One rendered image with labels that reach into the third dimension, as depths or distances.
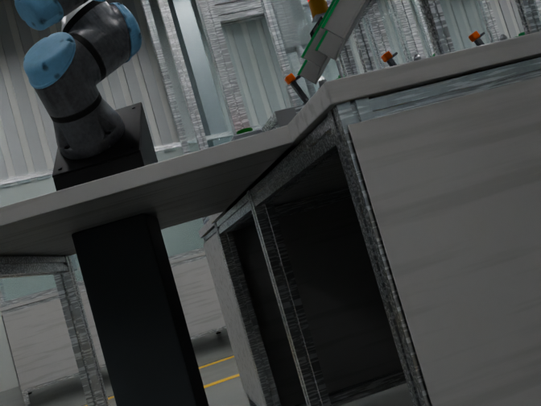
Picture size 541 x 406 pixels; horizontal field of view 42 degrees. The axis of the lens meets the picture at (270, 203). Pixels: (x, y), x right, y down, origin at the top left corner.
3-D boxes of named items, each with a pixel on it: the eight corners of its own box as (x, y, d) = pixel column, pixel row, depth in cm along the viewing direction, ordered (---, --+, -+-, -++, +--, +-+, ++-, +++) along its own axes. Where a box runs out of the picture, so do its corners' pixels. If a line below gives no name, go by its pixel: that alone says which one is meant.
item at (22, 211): (-136, 265, 108) (-141, 246, 109) (50, 261, 198) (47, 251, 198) (296, 141, 109) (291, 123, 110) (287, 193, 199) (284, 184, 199)
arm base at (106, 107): (59, 167, 149) (37, 130, 143) (62, 131, 161) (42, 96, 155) (125, 144, 149) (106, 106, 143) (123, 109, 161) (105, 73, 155)
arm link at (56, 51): (36, 113, 150) (4, 58, 141) (81, 78, 156) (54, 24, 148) (68, 122, 142) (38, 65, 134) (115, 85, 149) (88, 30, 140)
